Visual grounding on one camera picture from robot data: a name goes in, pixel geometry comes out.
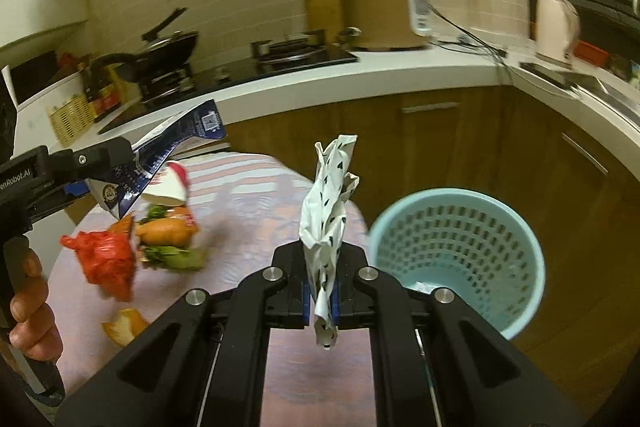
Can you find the white electric kettle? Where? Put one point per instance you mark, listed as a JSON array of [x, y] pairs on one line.
[[557, 31]]

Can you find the paper instant noodle cup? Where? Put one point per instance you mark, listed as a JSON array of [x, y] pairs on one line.
[[169, 187]]

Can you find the person's left hand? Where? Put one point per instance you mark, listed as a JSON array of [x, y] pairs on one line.
[[35, 333]]

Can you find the orange snack packet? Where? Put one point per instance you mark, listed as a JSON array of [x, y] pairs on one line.
[[123, 226]]

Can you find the light blue trash basket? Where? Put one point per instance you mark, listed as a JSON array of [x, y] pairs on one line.
[[469, 242]]

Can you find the black gas stove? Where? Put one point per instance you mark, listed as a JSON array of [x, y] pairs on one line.
[[268, 58]]

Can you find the dark sauce bottle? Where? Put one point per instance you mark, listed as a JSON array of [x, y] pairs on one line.
[[108, 91], [92, 95]]

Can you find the yellow woven basket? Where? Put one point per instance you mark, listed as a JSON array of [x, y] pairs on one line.
[[71, 120]]

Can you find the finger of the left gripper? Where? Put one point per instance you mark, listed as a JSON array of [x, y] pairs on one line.
[[92, 162], [76, 189]]

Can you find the wooden kitchen cabinets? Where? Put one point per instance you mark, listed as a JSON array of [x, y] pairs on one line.
[[581, 202]]

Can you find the green lettuce leaf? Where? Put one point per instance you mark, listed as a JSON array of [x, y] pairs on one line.
[[169, 257]]

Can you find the white countertop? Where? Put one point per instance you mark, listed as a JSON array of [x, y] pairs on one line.
[[376, 74]]

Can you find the orange peel piece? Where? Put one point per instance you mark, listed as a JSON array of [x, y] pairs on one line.
[[126, 326]]

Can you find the black wok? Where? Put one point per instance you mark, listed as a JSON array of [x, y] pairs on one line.
[[158, 55]]

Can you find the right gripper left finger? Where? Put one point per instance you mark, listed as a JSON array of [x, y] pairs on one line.
[[203, 361]]

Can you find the beige rice cooker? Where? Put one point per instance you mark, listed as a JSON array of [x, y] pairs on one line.
[[386, 25]]

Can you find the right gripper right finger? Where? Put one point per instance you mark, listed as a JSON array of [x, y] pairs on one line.
[[435, 361]]

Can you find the steel sink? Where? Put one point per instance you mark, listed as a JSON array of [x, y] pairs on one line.
[[578, 82]]

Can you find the red plastic bag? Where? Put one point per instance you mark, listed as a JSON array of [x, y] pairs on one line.
[[106, 259]]

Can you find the orange carrot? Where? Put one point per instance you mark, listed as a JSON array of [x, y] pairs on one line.
[[175, 232]]

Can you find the red container on counter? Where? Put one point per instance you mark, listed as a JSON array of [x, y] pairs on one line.
[[591, 54]]

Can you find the white polka dot wrapper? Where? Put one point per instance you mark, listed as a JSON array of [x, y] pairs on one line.
[[322, 225]]

